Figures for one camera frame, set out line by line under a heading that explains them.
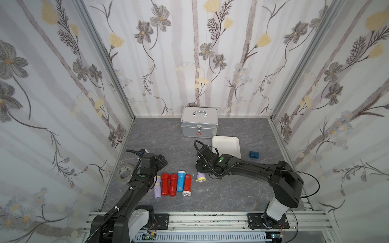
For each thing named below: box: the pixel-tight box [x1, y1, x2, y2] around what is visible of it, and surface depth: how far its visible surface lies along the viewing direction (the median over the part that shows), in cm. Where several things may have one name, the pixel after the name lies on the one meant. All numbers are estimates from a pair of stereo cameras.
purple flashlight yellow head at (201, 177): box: [197, 172, 206, 183], surface depth 81 cm
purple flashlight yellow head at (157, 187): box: [153, 175, 162, 199], surface depth 84 cm
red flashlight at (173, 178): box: [169, 173, 178, 197], surface depth 85 cm
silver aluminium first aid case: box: [180, 106, 219, 139], surface depth 103 cm
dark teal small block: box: [249, 150, 260, 159], surface depth 100 cm
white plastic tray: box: [212, 135, 242, 159], surface depth 106 cm
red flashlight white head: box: [182, 174, 192, 197], surface depth 86 cm
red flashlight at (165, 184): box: [161, 173, 170, 196], surface depth 86 cm
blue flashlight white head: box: [176, 170, 186, 193], surface depth 87 cm
